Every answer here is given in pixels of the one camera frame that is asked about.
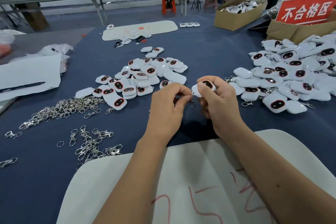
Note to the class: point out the person's right hand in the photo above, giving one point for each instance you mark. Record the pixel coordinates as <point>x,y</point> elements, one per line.
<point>223,108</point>

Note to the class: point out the person's left hand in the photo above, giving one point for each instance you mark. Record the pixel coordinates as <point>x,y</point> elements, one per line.
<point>165,113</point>

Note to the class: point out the white tag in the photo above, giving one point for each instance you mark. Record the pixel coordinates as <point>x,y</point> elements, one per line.
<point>195,91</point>

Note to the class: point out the person's right forearm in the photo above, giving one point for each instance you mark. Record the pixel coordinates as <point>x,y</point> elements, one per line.
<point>281,179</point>

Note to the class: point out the person's left forearm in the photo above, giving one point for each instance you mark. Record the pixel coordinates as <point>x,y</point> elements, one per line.
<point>131,187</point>

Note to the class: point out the white foam board red marks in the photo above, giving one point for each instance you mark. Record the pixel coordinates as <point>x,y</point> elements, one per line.
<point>204,176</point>

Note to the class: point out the long white foam board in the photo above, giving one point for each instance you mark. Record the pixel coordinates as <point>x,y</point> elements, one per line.
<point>161,27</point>

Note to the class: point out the open cardboard box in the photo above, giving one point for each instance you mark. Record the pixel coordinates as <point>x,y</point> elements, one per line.
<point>233,21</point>

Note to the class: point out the flat brown cardboard box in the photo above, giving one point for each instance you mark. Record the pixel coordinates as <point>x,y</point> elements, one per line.
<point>286,32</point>

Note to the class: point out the red plastic stool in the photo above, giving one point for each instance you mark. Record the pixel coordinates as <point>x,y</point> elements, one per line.
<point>168,6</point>

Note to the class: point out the red sign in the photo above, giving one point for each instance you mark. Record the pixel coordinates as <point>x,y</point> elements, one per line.
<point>306,10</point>

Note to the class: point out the white paper sheet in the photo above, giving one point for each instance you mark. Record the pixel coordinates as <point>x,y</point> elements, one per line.
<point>27,73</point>

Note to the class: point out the black pen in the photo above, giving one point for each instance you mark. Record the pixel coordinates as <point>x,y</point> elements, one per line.
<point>22,87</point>

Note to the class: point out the orange bag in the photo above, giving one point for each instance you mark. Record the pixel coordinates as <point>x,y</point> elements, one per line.
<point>4,50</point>

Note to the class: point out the white plastic bag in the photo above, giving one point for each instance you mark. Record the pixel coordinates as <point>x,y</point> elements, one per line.
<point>9,35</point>

